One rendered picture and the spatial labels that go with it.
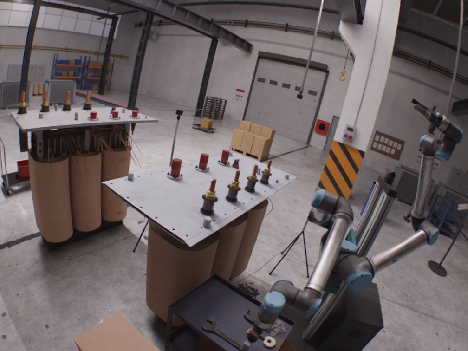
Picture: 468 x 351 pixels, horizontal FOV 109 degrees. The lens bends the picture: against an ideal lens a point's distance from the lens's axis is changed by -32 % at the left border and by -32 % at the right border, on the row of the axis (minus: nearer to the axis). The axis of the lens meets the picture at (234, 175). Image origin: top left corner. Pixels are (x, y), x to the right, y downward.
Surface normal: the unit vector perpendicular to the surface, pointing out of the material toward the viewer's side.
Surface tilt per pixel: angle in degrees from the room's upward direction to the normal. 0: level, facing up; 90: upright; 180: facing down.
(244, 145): 90
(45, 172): 90
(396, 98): 90
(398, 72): 90
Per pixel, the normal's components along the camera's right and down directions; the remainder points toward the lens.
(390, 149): -0.51, 0.18
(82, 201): 0.45, 0.40
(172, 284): -0.29, 0.26
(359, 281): 0.04, 0.39
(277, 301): 0.18, -0.89
